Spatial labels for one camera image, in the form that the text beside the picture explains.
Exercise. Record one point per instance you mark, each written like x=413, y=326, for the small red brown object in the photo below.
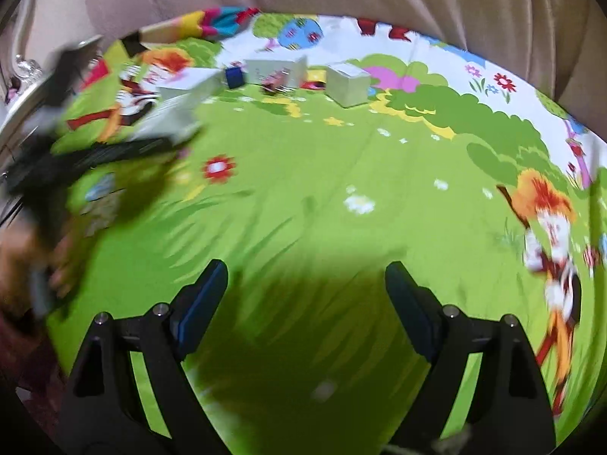
x=275, y=81

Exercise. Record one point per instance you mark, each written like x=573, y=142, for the beige curtain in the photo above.
x=379, y=4

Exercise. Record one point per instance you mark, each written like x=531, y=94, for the white printed box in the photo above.
x=280, y=68

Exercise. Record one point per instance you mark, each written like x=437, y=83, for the printed cartoon blanket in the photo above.
x=332, y=189

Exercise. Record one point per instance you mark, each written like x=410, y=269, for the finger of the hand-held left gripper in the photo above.
x=128, y=149

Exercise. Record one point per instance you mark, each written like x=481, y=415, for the pale cardboard box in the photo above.
x=348, y=84

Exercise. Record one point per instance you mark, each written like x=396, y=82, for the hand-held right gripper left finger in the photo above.
x=201, y=303

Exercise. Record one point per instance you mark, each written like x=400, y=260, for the small blue box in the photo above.
x=234, y=77

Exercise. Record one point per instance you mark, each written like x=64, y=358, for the white rounded box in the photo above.
x=173, y=116

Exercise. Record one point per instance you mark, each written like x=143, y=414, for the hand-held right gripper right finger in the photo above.
x=408, y=303

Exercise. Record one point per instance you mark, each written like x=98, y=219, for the silver metal stand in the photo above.
x=23, y=68

